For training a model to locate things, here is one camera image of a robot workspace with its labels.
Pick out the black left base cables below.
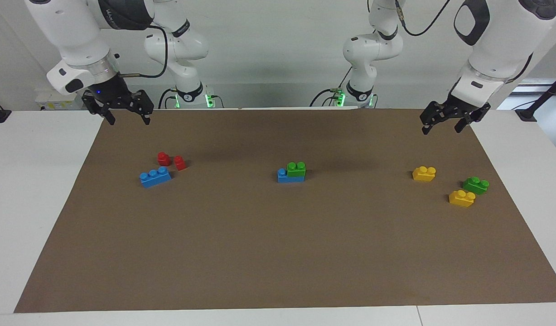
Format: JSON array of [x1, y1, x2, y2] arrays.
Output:
[[309, 67, 353, 107]]

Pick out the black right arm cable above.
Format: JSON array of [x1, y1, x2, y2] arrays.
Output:
[[122, 25, 169, 79]]

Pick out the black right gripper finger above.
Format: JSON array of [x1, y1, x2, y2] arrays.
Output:
[[128, 89, 155, 126], [82, 90, 116, 126]]

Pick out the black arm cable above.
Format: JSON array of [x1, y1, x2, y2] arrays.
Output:
[[122, 25, 169, 79], [396, 0, 453, 37]]

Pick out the white wall socket box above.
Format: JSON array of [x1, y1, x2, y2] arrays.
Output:
[[35, 88, 86, 111]]

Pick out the black base cables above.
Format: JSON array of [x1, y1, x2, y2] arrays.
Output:
[[158, 88, 179, 109], [309, 67, 353, 107]]

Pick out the black stand with pole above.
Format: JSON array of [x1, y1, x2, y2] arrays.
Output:
[[516, 72, 556, 122]]

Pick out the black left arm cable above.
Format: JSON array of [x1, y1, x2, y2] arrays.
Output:
[[396, 0, 453, 37]]

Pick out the blue three-stud toy block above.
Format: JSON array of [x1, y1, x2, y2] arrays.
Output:
[[277, 168, 305, 183], [139, 166, 172, 188]]

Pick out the brown table mat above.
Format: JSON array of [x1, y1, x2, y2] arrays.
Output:
[[14, 108, 556, 314]]

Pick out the yellow two-stud toy block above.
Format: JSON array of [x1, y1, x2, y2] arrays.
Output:
[[412, 166, 437, 182], [449, 190, 476, 208]]

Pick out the black right base cables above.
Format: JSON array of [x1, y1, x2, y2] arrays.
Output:
[[158, 88, 179, 109]]

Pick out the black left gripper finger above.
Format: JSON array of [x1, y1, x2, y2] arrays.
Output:
[[419, 102, 451, 135], [454, 103, 492, 134]]

